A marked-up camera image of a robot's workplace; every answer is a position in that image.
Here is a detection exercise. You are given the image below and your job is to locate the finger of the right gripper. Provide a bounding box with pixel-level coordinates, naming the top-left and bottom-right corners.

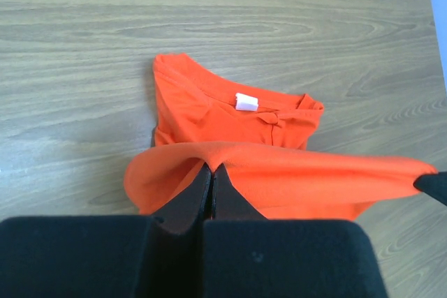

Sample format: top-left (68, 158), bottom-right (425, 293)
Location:
top-left (413, 172), bottom-right (447, 206)

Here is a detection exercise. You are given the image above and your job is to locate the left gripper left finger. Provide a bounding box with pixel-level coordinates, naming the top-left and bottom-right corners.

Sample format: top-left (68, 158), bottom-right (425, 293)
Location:
top-left (1, 166), bottom-right (212, 297)

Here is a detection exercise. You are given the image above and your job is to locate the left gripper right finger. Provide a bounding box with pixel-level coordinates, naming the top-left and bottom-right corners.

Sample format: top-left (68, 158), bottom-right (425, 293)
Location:
top-left (202, 165), bottom-right (388, 297)

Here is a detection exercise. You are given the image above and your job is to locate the orange t shirt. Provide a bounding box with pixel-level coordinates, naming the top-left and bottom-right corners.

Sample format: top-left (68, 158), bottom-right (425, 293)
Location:
top-left (124, 54), bottom-right (437, 220)

